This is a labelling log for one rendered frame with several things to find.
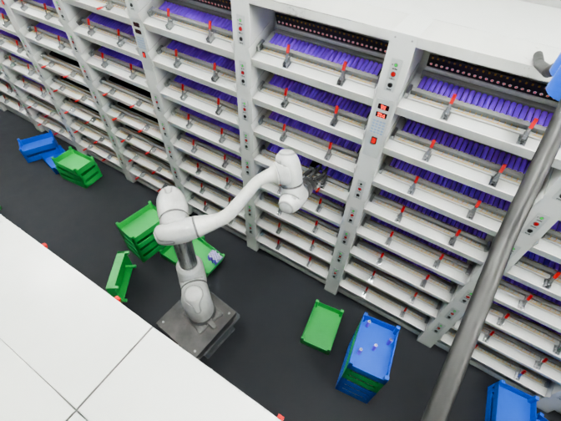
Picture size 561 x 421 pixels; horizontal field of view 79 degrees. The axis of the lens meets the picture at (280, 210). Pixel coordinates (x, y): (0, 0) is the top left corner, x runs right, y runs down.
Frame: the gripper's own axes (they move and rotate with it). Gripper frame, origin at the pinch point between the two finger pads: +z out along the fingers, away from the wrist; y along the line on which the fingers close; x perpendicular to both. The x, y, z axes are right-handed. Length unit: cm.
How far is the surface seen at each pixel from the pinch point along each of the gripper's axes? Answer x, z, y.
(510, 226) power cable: -69, -106, -61
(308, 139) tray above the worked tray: -15.1, -0.9, 10.7
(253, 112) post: -21.8, -7.1, 41.5
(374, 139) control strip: -32.0, -12.9, -24.0
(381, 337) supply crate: 70, -27, -64
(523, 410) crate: 98, -3, -151
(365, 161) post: -19.0, -9.6, -22.5
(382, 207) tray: 7.1, -0.5, -36.9
